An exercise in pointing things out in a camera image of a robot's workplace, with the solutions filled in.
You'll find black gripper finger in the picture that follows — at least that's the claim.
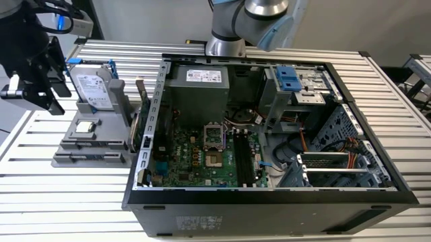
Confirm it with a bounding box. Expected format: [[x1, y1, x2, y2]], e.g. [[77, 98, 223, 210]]
[[47, 36, 73, 98], [19, 75, 65, 116]]

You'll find hard disk in blue carrier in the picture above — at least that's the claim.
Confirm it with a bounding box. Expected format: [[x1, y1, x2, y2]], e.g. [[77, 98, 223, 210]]
[[63, 56, 119, 111]]

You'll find grey parts rack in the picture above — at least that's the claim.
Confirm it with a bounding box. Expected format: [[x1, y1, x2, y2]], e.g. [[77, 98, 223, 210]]
[[49, 79, 140, 168]]

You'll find green graphics card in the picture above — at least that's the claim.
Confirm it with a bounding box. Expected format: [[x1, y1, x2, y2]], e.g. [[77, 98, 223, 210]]
[[128, 78, 152, 153]]

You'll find grey power supply unit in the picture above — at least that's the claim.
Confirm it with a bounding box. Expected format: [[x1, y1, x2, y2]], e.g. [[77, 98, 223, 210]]
[[164, 64, 232, 127]]

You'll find green motherboard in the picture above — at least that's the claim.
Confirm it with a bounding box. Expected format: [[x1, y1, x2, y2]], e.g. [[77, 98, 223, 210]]
[[151, 123, 270, 189]]

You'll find metal socket cover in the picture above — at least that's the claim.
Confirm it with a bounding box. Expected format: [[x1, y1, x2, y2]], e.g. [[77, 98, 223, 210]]
[[203, 125, 226, 149]]

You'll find CPU socket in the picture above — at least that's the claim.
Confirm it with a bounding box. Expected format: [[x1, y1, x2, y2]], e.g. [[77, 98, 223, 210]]
[[204, 148, 226, 168]]

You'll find black round fan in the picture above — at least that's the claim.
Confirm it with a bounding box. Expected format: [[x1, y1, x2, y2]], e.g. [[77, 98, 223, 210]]
[[224, 105, 263, 127]]

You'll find blue drive latch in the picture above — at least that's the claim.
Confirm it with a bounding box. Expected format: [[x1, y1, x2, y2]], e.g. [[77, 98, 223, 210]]
[[275, 66, 303, 92]]

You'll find black open PC case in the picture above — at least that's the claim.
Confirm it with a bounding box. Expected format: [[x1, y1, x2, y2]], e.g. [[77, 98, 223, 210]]
[[120, 52, 420, 237]]

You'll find metal drive bay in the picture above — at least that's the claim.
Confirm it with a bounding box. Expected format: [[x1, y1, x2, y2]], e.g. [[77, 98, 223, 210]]
[[259, 65, 340, 133]]

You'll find metal disk bay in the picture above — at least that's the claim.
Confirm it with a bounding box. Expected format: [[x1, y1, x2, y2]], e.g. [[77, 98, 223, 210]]
[[279, 151, 395, 189]]

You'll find metal slat side table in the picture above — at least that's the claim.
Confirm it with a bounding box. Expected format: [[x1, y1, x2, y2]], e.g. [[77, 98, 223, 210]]
[[402, 53, 431, 84]]

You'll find silver and black camera bracket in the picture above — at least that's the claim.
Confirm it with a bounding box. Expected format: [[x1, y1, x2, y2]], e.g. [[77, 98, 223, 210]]
[[0, 75, 44, 111]]

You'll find black camera cable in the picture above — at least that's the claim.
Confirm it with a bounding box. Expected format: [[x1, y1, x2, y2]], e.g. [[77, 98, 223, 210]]
[[32, 0, 87, 35]]

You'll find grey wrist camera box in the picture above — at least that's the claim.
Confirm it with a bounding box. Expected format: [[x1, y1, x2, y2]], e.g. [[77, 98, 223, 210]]
[[68, 11, 95, 38]]

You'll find black post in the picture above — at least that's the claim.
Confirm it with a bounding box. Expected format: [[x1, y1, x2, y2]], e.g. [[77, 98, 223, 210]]
[[80, 0, 105, 41]]

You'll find black looped wire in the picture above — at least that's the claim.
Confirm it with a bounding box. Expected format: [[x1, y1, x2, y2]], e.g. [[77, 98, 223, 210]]
[[271, 141, 303, 168]]

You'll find orange wire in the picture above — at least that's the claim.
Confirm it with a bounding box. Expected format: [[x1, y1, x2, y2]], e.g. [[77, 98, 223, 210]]
[[299, 128, 308, 152]]

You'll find multicolour wire bundle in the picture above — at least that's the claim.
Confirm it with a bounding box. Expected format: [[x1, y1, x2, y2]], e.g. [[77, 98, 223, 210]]
[[343, 137, 364, 170]]

